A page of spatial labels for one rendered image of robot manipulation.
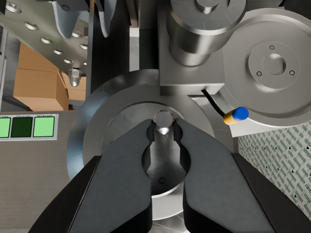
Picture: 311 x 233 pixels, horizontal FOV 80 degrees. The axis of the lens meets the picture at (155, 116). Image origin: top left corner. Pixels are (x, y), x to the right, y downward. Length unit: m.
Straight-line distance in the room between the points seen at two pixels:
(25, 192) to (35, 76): 1.76
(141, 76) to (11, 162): 0.51
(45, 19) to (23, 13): 0.03
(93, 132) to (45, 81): 2.08
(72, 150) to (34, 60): 2.18
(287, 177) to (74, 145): 0.26
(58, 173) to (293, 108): 0.51
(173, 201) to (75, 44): 0.37
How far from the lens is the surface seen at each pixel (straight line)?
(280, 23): 0.24
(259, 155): 0.37
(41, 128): 0.58
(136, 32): 0.63
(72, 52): 0.49
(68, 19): 0.23
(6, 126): 0.64
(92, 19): 0.23
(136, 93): 0.17
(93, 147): 0.17
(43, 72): 2.28
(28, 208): 0.61
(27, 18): 0.42
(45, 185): 0.58
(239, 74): 0.20
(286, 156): 0.31
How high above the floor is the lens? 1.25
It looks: 10 degrees down
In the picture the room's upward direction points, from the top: 179 degrees clockwise
